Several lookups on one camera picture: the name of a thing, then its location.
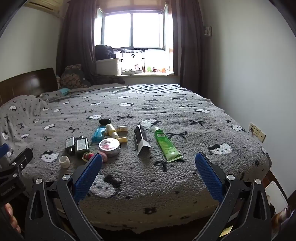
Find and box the blue packet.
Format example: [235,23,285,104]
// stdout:
[92,128,108,144]

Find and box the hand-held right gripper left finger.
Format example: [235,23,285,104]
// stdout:
[24,153,103,241]

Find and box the patterned brown cushion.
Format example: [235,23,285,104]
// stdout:
[60,64,90,90]

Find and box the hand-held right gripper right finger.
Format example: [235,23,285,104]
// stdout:
[194,152,272,241]

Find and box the dark clothes pile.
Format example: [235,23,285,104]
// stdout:
[95,44,117,61]

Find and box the dark wooden headboard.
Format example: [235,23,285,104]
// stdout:
[0,68,58,106]

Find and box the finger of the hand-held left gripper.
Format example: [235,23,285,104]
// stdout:
[0,143,10,160]
[0,148,33,178]

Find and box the black and white tube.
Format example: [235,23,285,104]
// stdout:
[134,125,151,155]

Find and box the window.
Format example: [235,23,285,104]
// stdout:
[94,6,173,50]

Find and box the black wire rack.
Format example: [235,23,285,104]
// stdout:
[118,49,147,72]

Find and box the white storage box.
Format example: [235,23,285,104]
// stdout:
[95,58,119,76]

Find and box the wall air conditioner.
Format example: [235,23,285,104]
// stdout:
[23,0,65,19]

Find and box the grey printed blanket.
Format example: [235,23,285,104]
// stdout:
[0,84,272,233]

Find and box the dark brown curtain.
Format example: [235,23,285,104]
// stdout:
[56,0,100,80]
[171,0,212,95]

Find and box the cream yellow bottle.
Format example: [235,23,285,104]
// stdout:
[106,124,119,139]

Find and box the person's left hand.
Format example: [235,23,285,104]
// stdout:
[4,203,22,233]

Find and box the row of small figurines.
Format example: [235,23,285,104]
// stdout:
[122,63,167,75]

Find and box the dark green labelled bottle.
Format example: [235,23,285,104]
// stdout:
[75,136,90,155]

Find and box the round metal tin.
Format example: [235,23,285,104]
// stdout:
[99,138,121,157]

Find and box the green tube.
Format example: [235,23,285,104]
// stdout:
[154,127,183,163]

